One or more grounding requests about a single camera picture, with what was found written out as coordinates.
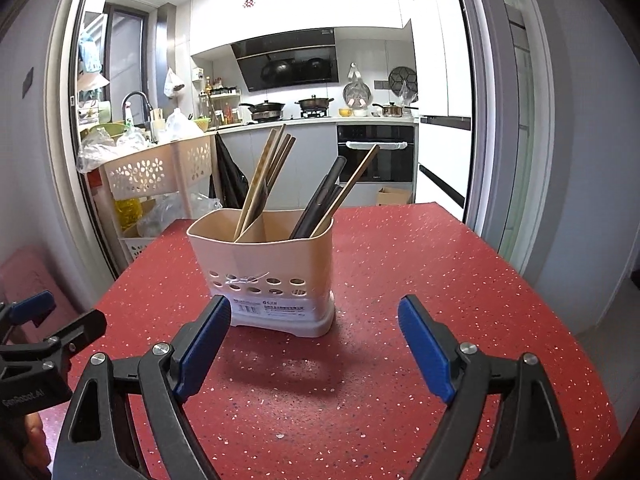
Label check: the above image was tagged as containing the black kitchen faucet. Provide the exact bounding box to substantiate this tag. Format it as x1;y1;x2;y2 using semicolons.
122;90;152;126

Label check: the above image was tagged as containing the pink plastic stool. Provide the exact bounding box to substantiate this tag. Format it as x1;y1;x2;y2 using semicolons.
1;247;78;344

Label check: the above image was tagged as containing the cardboard box on floor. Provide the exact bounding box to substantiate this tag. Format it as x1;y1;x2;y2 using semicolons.
376;188;412;206

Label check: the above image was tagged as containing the beige perforated storage cart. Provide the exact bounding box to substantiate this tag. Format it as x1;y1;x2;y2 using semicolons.
96;134;215;270

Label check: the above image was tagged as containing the black hanging bag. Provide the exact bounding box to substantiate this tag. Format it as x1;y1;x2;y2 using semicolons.
209;134;248;209

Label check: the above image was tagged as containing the black pan on stove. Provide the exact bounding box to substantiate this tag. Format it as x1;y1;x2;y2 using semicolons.
296;96;334;117

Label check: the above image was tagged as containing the black built-in oven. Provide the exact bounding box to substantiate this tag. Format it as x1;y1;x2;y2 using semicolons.
335;123;417;186

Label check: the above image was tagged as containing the beige plastic utensil holder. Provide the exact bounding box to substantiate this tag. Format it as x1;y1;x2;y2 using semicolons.
186;209;335;338

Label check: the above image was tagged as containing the dark-handled metal spoon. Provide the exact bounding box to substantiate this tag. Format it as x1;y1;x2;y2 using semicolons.
290;155;346;240

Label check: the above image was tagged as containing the black range hood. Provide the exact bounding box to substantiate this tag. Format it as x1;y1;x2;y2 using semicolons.
231;27;338;92

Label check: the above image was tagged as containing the black wok on stove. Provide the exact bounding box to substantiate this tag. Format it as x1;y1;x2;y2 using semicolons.
240;101;284;122

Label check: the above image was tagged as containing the person's left hand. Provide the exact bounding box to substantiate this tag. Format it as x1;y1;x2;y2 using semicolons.
23;413;51;474

